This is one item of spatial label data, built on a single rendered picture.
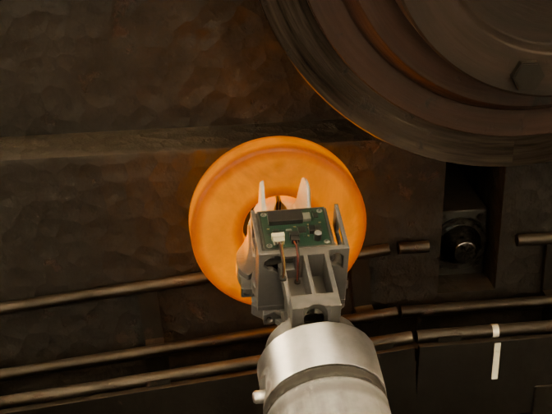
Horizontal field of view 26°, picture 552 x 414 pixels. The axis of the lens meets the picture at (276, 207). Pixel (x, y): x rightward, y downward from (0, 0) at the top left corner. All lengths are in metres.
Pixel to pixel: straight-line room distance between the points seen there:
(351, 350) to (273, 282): 0.11
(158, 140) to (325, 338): 0.34
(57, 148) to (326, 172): 0.26
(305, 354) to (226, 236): 0.23
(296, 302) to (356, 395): 0.09
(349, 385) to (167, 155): 0.36
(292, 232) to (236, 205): 0.13
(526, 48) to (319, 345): 0.28
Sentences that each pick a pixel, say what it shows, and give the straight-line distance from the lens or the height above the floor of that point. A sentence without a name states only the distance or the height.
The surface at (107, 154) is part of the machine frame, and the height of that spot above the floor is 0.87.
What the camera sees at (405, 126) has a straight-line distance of 1.02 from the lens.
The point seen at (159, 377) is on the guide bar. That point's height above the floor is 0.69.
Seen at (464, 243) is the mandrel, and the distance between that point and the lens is 1.21.
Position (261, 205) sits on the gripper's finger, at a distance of 0.99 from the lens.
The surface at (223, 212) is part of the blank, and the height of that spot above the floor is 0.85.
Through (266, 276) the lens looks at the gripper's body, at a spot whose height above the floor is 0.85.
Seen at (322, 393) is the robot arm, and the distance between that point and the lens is 0.82.
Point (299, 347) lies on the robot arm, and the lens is 0.85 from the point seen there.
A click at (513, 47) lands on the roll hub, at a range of 0.93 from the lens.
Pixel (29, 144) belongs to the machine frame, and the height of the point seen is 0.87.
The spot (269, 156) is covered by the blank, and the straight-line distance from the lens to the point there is 1.02.
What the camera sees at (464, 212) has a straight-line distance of 1.22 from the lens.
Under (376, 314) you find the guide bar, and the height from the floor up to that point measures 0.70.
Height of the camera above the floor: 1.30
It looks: 26 degrees down
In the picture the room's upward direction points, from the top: straight up
